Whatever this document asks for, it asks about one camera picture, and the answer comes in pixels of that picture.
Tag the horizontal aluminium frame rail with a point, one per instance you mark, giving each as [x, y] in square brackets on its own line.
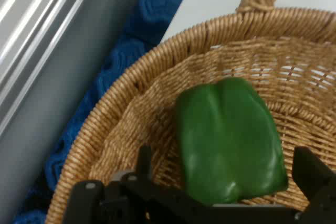
[47, 51]

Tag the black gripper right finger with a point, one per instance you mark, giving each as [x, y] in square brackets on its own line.
[320, 182]

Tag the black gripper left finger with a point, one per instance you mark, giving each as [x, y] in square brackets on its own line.
[89, 203]

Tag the green bell pepper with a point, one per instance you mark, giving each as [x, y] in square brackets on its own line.
[228, 140]

